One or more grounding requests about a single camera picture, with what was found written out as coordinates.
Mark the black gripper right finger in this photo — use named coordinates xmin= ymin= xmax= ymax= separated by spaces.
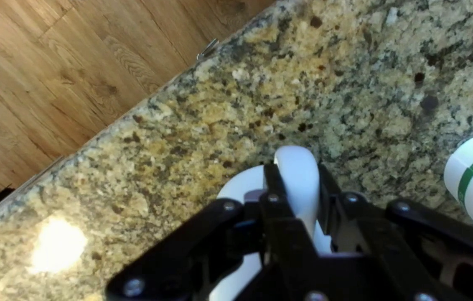
xmin=316 ymin=162 xmax=473 ymax=301

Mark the white measuring cup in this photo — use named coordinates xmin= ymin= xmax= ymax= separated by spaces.
xmin=207 ymin=145 xmax=334 ymax=301

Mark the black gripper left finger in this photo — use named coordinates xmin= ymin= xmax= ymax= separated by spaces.
xmin=107 ymin=162 xmax=322 ymax=301

